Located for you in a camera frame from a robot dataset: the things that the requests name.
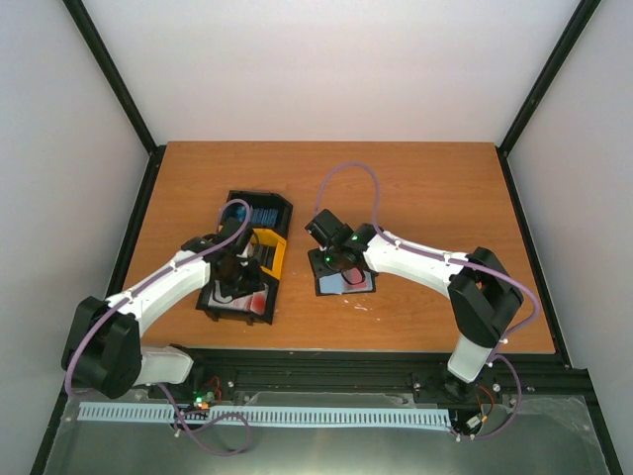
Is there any black card holder wallet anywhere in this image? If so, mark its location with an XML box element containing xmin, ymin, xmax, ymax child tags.
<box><xmin>308</xmin><ymin>248</ymin><xmax>376</xmax><ymax>296</ymax></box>

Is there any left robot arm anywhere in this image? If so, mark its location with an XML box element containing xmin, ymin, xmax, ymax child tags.
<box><xmin>62</xmin><ymin>219</ymin><xmax>253</xmax><ymax>399</ymax></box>

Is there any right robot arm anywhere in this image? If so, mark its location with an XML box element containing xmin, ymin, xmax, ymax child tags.
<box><xmin>306</xmin><ymin>209</ymin><xmax>523</xmax><ymax>384</ymax></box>

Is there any red white card stack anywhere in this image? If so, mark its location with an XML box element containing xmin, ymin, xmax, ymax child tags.
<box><xmin>209</xmin><ymin>282</ymin><xmax>269</xmax><ymax>315</ymax></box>

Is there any left black card bin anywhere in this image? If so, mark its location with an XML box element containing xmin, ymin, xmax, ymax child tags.
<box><xmin>196</xmin><ymin>281</ymin><xmax>279</xmax><ymax>326</ymax></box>

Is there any blue card stack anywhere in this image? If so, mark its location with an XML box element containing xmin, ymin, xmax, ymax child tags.
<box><xmin>227</xmin><ymin>204</ymin><xmax>279</xmax><ymax>228</ymax></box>

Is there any small electronics board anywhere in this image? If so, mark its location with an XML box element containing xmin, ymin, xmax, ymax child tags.
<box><xmin>193</xmin><ymin>376</ymin><xmax>223</xmax><ymax>410</ymax></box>

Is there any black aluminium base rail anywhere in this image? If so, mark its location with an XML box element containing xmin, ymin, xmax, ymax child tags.
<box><xmin>168</xmin><ymin>348</ymin><xmax>596</xmax><ymax>408</ymax></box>

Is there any left black frame post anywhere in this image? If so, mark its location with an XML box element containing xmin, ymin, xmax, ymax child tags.
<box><xmin>61</xmin><ymin>0</ymin><xmax>160</xmax><ymax>154</ymax></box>

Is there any black frame post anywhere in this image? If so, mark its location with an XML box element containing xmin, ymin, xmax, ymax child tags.
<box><xmin>497</xmin><ymin>0</ymin><xmax>603</xmax><ymax>154</ymax></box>
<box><xmin>61</xmin><ymin>0</ymin><xmax>160</xmax><ymax>154</ymax></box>

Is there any right black frame post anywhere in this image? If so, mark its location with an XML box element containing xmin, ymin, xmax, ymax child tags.
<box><xmin>497</xmin><ymin>0</ymin><xmax>603</xmax><ymax>154</ymax></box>

